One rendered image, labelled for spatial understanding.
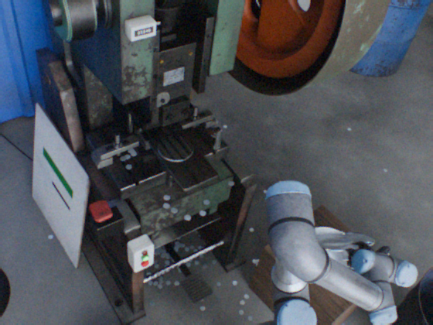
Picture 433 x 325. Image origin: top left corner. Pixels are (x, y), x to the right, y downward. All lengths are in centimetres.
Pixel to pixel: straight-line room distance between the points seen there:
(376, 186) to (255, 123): 82
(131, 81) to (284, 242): 61
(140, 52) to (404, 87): 266
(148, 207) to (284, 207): 62
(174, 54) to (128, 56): 19
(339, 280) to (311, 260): 12
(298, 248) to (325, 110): 215
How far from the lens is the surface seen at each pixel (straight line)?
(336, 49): 134
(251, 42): 173
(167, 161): 161
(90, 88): 171
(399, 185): 294
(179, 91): 154
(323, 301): 191
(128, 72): 132
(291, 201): 117
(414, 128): 337
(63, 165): 203
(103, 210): 150
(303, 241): 113
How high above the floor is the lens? 198
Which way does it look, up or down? 48 degrees down
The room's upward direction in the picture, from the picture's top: 9 degrees clockwise
